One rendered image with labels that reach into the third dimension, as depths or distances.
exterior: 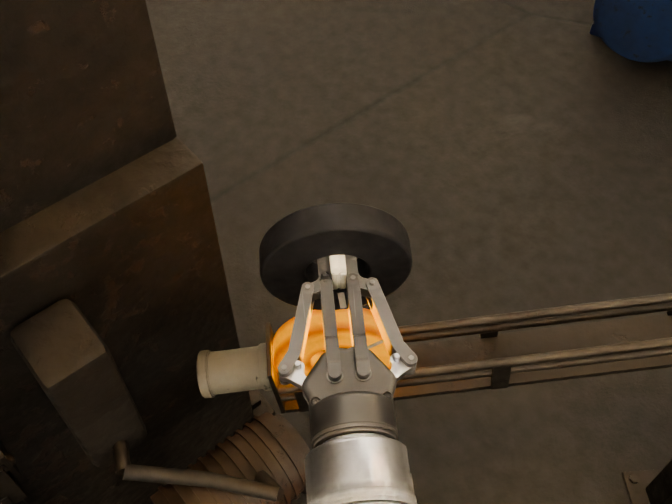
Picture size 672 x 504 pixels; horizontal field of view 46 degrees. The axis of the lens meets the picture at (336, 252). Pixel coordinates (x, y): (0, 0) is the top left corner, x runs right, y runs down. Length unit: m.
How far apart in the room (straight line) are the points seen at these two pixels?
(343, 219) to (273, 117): 1.53
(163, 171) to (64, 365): 0.25
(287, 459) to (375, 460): 0.48
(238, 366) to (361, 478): 0.38
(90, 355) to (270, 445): 0.32
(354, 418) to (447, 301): 1.22
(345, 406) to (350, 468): 0.06
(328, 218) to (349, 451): 0.22
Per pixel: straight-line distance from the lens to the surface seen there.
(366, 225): 0.74
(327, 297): 0.74
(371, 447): 0.65
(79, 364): 0.90
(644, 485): 1.76
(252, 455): 1.11
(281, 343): 0.93
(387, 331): 0.73
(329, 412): 0.67
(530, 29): 2.60
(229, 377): 0.98
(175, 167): 0.94
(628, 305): 1.06
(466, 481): 1.68
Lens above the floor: 1.55
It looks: 54 degrees down
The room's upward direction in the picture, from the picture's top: straight up
